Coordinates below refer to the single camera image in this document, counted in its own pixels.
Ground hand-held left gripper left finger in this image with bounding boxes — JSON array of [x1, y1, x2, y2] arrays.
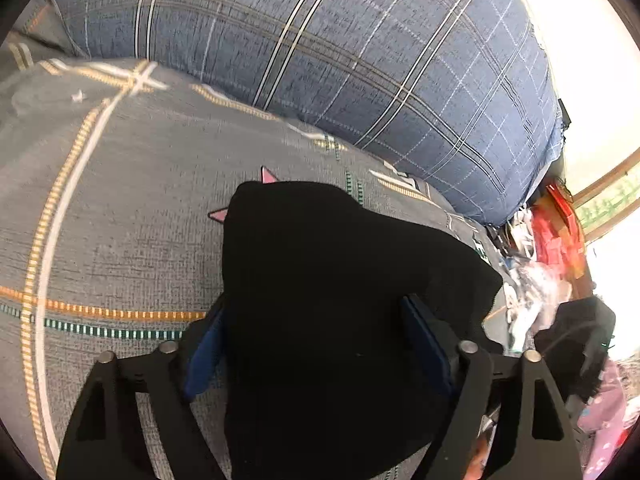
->
[[56, 305, 226, 480]]

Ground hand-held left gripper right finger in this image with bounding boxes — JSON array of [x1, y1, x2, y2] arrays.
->
[[400, 294, 583, 480]]

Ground black pants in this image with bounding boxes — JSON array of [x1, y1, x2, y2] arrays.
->
[[220, 180, 505, 480]]

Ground pink printed cloth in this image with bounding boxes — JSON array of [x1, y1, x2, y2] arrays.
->
[[577, 360, 636, 480]]

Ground grey patterned bed sheet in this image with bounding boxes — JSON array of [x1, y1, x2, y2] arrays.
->
[[0, 0, 511, 480]]

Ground blue plaid pillow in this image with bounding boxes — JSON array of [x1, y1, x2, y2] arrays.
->
[[42, 0, 566, 228]]

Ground wooden window frame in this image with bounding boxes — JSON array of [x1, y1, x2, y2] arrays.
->
[[570, 147, 640, 243]]

